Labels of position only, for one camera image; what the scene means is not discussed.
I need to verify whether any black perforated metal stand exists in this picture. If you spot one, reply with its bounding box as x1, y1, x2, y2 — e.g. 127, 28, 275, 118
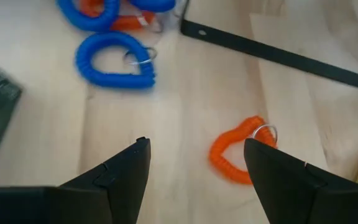
180, 18, 358, 94

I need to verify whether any red-orange coil keychain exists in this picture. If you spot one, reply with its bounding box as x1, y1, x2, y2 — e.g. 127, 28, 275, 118
208, 115, 278, 185

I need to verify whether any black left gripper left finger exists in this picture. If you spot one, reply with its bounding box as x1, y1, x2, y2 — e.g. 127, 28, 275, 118
44, 136, 152, 224

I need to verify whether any orange coil keychain white tag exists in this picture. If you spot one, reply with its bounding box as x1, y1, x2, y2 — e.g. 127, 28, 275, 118
79, 0, 157, 32

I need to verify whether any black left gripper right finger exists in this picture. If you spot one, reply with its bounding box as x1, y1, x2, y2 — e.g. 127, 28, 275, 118
243, 138, 358, 224

